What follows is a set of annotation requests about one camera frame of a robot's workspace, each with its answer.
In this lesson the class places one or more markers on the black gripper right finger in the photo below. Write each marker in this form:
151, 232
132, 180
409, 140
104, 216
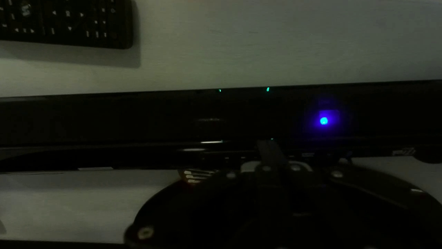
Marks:
350, 212

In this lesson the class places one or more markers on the white TV console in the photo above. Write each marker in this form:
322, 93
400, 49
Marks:
277, 46

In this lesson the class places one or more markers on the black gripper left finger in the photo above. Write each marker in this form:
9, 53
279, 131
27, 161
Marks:
208, 212

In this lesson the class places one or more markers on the black remote control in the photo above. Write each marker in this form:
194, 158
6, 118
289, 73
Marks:
64, 21

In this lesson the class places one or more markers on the long black soundbar speaker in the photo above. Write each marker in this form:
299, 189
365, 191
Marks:
138, 120

